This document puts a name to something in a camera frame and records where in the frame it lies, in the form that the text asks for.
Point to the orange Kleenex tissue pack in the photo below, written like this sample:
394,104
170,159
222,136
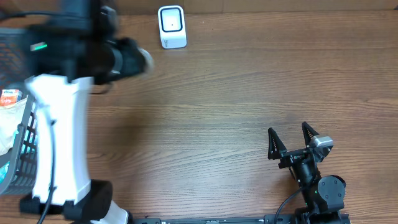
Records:
10,97

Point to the beige foil pouch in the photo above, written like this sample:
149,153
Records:
11,117

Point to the cardboard back wall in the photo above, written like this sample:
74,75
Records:
141,7

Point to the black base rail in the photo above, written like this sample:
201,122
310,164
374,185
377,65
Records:
211,220

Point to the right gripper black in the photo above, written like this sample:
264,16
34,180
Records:
276,146

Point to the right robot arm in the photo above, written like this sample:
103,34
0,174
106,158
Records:
323,196

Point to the white barcode scanner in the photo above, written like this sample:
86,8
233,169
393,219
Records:
172,27

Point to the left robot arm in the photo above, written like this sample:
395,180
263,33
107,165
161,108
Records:
63,58

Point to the grey plastic basket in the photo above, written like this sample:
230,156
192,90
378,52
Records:
21,159

